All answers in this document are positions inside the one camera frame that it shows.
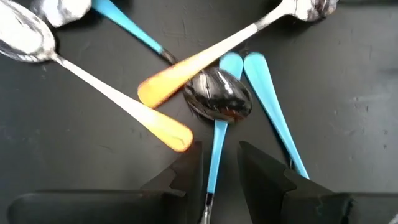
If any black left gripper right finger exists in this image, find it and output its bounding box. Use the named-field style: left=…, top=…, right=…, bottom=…
left=237, top=140, right=355, bottom=224

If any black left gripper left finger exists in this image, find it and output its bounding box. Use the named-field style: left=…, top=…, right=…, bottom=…
left=6, top=140, right=205, bottom=224

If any orange-handled silver spoon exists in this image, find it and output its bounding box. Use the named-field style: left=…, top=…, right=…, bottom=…
left=0, top=0, right=194, bottom=153
left=137, top=0, right=340, bottom=110

